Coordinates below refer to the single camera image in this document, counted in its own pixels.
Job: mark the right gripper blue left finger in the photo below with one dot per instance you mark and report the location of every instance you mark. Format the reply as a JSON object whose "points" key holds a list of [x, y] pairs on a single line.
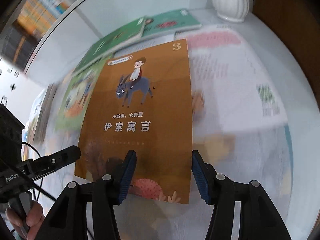
{"points": [[67, 219]]}

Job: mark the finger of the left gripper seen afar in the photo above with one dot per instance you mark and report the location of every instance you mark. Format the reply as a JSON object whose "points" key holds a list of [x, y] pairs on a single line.
{"points": [[49, 164]]}

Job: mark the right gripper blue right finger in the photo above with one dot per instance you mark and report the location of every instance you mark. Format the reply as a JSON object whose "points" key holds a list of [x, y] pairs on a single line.
{"points": [[259, 218]]}

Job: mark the white page orange bug book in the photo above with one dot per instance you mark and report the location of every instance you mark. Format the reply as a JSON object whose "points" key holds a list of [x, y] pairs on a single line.
{"points": [[35, 132]]}

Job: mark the brown Aesop fables book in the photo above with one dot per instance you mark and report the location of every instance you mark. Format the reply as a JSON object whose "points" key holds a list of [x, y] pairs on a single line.
{"points": [[142, 102]]}

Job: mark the light blue cover book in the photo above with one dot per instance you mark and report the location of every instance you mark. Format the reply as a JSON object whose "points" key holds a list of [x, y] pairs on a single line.
{"points": [[232, 89]]}

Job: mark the row of colourful spine books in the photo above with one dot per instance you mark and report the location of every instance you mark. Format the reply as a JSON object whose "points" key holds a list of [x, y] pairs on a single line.
{"points": [[26, 26]]}

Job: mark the person's left hand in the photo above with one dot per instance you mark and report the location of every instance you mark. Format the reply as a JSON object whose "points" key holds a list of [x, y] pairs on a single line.
{"points": [[34, 220]]}

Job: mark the light green illustrated book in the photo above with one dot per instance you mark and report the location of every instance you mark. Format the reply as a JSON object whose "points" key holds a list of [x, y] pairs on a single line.
{"points": [[73, 107]]}

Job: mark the white bookshelf unit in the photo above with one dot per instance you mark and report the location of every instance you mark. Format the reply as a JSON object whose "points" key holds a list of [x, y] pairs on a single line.
{"points": [[83, 24]]}

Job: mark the dark green cover book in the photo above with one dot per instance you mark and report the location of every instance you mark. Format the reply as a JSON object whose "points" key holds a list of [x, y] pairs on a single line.
{"points": [[114, 41]]}

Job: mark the teal green cover book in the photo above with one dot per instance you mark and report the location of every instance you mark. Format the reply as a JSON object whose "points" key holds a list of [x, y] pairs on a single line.
{"points": [[169, 23]]}

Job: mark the dark brown wooden cabinet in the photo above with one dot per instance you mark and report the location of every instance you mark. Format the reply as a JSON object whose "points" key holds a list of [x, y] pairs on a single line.
{"points": [[296, 23]]}

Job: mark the white ribbed ceramic vase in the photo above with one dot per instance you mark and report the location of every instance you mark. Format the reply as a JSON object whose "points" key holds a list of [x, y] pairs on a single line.
{"points": [[233, 11]]}

